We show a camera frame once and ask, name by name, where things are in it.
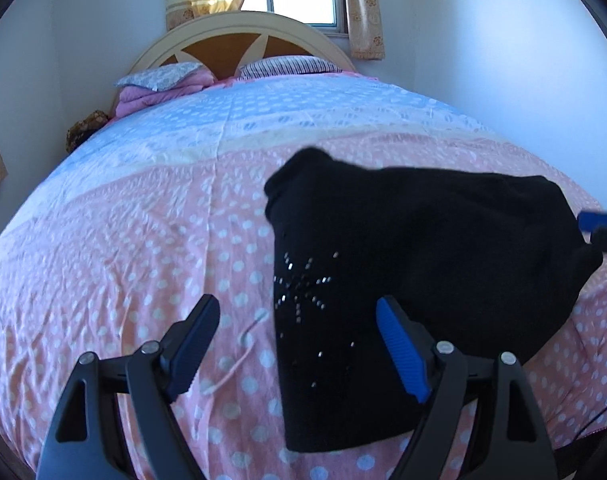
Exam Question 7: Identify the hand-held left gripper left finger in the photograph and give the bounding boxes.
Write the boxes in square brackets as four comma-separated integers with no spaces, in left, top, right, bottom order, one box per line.
[36,294,222,480]

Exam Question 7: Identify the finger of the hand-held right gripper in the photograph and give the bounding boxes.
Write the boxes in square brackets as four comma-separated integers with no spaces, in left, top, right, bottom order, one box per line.
[577,208,607,256]

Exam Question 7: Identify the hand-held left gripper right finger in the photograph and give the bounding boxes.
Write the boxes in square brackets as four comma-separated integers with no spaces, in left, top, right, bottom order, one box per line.
[376,296,559,480]

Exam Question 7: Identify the black pants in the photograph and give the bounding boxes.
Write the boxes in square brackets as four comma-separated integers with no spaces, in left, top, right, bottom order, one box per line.
[264,146,604,453]

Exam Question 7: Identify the pink loose thread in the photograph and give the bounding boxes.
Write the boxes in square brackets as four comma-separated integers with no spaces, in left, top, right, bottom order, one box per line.
[204,310,270,397]

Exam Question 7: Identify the pink and blue dotted quilt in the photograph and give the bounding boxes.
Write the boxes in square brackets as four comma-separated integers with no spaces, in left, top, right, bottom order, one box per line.
[0,71,607,480]

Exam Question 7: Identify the person's dark clothing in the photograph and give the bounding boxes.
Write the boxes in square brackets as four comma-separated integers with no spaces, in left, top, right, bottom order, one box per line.
[553,425,607,480]

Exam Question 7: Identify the folded pink blanket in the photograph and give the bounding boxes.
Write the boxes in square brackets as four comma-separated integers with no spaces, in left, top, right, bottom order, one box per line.
[114,69,217,118]

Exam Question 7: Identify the grey floral pillow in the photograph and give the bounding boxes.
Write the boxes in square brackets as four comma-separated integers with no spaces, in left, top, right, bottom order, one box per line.
[114,62,204,92]

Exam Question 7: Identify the striped pillow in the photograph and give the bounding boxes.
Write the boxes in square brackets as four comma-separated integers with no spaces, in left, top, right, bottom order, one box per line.
[238,56,343,80]

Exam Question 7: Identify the cream and wood headboard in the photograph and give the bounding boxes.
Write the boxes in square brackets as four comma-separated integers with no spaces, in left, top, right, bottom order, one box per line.
[126,11,357,81]

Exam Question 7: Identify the narrow yellow curtain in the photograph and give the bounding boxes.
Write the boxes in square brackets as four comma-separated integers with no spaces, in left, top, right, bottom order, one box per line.
[342,0,387,60]

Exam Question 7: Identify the black cable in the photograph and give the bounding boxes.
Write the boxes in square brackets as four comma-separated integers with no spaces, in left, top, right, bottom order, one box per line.
[568,385,607,441]

